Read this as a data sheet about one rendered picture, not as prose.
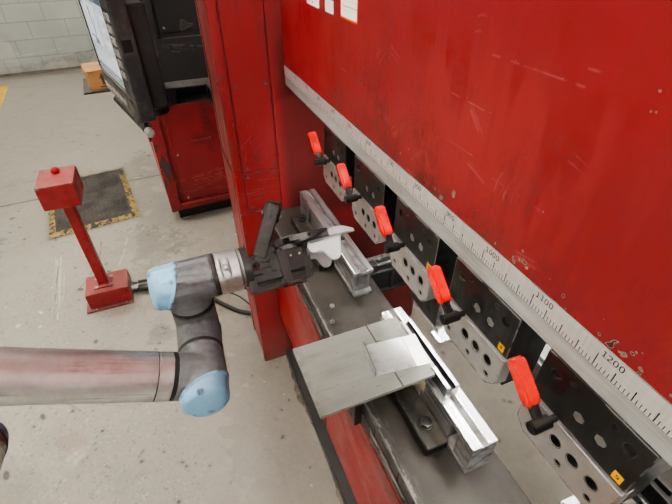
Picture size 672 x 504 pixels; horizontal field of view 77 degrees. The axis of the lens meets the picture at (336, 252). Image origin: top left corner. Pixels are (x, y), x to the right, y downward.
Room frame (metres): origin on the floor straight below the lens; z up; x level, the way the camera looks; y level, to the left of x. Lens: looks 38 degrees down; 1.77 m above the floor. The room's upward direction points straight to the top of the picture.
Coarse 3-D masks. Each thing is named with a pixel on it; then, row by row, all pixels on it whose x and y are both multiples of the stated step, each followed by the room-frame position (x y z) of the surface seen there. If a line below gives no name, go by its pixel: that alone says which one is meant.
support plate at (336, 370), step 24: (336, 336) 0.65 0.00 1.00; (360, 336) 0.65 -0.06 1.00; (384, 336) 0.65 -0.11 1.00; (312, 360) 0.58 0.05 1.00; (336, 360) 0.58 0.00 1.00; (360, 360) 0.58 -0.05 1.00; (312, 384) 0.52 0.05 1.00; (336, 384) 0.52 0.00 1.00; (360, 384) 0.52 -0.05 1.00; (384, 384) 0.52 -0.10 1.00; (408, 384) 0.52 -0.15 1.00; (336, 408) 0.47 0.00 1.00
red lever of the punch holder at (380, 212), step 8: (376, 208) 0.71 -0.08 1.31; (384, 208) 0.71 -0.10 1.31; (376, 216) 0.70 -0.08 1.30; (384, 216) 0.70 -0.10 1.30; (384, 224) 0.68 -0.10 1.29; (384, 232) 0.67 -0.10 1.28; (392, 232) 0.68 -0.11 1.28; (392, 240) 0.67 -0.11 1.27; (384, 248) 0.66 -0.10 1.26; (392, 248) 0.65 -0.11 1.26; (400, 248) 0.66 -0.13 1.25
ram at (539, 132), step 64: (320, 0) 1.09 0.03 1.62; (384, 0) 0.81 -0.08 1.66; (448, 0) 0.64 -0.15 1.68; (512, 0) 0.53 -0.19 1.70; (576, 0) 0.46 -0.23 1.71; (640, 0) 0.40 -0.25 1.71; (320, 64) 1.10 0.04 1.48; (384, 64) 0.80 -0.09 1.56; (448, 64) 0.62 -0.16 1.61; (512, 64) 0.51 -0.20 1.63; (576, 64) 0.44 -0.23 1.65; (640, 64) 0.38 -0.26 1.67; (384, 128) 0.78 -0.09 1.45; (448, 128) 0.60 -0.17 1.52; (512, 128) 0.49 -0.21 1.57; (576, 128) 0.41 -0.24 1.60; (640, 128) 0.36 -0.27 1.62; (448, 192) 0.58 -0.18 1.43; (512, 192) 0.46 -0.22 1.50; (576, 192) 0.39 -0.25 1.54; (640, 192) 0.33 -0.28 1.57; (512, 256) 0.44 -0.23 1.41; (576, 256) 0.36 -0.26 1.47; (640, 256) 0.31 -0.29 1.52; (576, 320) 0.33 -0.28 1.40; (640, 320) 0.28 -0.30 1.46
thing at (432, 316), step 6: (414, 294) 0.67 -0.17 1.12; (414, 300) 0.66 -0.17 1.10; (420, 306) 0.64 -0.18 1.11; (426, 306) 0.62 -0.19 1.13; (432, 306) 0.61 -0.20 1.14; (438, 306) 0.59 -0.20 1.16; (426, 312) 0.62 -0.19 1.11; (432, 312) 0.60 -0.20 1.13; (438, 312) 0.59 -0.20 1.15; (426, 318) 0.63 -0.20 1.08; (432, 318) 0.60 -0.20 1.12; (438, 318) 0.59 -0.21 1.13; (432, 324) 0.61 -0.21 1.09; (438, 324) 0.59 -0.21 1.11; (438, 330) 0.59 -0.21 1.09
